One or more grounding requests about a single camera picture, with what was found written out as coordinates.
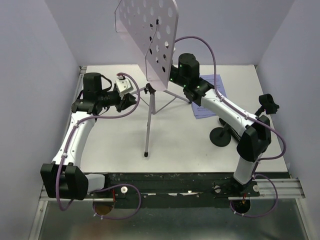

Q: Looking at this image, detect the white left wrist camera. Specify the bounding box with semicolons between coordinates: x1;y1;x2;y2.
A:
115;75;134;100

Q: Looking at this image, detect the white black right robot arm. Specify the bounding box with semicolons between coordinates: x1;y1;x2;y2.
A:
169;53;271;196

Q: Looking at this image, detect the aluminium rail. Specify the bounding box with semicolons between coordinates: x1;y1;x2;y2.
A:
52;66;88;165
39;177;306;202

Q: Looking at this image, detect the aluminium front rail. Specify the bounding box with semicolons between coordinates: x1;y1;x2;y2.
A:
39;177;306;202

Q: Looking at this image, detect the black clip microphone stand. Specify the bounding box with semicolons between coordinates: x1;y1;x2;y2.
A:
255;93;280;117

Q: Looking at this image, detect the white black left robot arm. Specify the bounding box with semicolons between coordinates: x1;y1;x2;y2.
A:
40;72;138;200

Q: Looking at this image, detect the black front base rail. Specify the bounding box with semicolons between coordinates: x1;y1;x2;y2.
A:
89;172;260;209

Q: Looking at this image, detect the lilac tripod music stand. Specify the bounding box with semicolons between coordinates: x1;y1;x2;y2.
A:
114;0;187;157

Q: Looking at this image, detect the white sheet music page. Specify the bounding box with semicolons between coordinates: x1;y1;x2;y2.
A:
200;74;227;97

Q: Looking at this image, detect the aluminium left side rail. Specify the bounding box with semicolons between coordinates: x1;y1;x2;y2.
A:
52;66;88;165

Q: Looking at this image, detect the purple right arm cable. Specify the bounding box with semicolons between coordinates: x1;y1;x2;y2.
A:
173;36;287;218

